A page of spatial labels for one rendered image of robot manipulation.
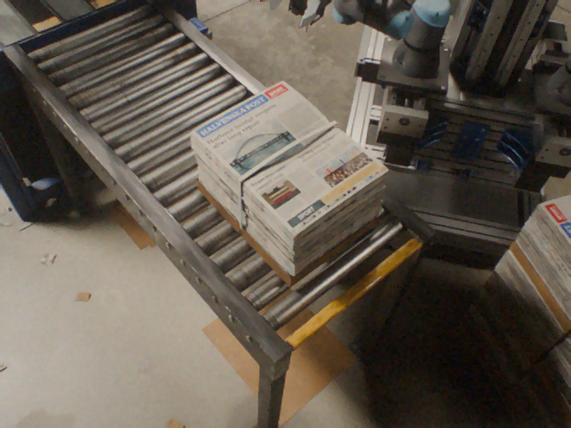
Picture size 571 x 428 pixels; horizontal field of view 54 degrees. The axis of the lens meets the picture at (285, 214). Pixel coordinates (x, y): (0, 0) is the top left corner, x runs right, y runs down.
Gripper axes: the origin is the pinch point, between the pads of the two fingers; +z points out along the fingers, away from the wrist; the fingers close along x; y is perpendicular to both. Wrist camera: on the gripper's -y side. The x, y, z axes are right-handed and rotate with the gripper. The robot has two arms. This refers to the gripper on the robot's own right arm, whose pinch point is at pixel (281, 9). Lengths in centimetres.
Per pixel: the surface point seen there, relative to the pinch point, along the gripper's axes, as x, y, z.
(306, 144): -20.8, 18.2, 12.1
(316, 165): -26.2, 17.3, 15.7
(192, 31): 46, 50, -22
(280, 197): -25.8, 17.4, 27.9
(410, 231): -51, 38, 0
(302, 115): -14.4, 18.8, 5.3
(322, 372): -56, 117, 16
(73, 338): 23, 128, 64
